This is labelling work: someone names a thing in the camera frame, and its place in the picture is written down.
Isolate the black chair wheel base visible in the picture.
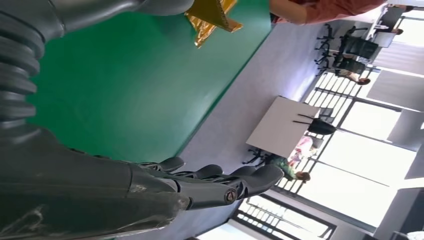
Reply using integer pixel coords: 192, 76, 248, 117
242, 148, 267, 167

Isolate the yellow film wrapped cardboard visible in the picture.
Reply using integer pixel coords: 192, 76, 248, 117
184, 0, 244, 49

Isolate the white background table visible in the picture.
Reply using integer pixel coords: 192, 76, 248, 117
245, 96, 321, 159

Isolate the green table mat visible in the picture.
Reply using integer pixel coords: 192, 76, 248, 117
26, 0, 273, 165

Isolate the black office chair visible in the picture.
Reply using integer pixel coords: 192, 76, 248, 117
338, 25, 380, 61
332, 55, 367, 78

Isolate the black background chair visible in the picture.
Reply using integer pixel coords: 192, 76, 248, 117
292, 113, 337, 136

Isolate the seated background person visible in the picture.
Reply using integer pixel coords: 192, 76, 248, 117
373, 4, 415, 36
264, 135, 312, 183
334, 67, 372, 87

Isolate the black window railing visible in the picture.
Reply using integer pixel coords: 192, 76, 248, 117
231, 193, 337, 240
276, 70, 374, 196

